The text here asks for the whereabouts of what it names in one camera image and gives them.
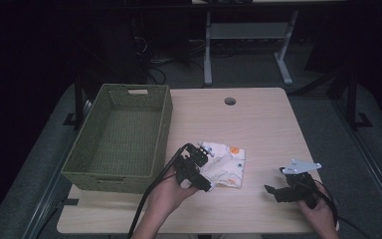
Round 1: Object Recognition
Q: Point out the person's right hand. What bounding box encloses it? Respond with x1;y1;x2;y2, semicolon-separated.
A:
297;184;339;234

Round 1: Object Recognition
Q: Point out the white patterned cloth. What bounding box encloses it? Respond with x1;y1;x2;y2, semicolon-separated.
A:
198;141;247;190

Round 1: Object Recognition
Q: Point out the metal floor rail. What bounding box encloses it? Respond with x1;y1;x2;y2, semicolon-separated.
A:
330;99;382;231
22;99;94;239

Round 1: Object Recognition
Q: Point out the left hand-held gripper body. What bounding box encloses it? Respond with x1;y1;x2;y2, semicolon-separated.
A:
173;141;215;187

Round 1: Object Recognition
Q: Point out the left hand-held gripper cable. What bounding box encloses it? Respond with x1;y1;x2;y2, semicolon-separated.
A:
126;142;193;239

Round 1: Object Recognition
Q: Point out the black metal stand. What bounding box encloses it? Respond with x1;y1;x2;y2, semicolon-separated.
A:
63;74;93;130
344;69;374;130

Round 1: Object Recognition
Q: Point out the person's left hand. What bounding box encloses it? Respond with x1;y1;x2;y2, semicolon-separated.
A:
146;168;200;217

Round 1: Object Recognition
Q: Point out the grey metal desk frame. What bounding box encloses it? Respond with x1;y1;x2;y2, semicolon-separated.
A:
203;9;299;87

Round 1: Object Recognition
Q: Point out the tangle of floor cables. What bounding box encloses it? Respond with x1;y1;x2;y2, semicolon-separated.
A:
131;35;207;86

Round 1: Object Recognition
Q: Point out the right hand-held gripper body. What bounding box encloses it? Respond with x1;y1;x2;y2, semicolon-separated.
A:
280;158;323;210

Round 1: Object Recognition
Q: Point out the hand-held gripper cable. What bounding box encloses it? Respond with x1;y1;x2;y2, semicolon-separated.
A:
126;142;193;239
311;178;373;239

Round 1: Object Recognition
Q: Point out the right hand-held gripper cable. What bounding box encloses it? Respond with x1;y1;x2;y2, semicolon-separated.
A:
311;178;373;239

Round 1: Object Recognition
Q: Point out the green woven basket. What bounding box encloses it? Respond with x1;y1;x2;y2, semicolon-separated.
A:
61;83;174;195

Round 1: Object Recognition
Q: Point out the black tape strip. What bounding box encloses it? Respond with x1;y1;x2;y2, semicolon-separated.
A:
59;197;81;207

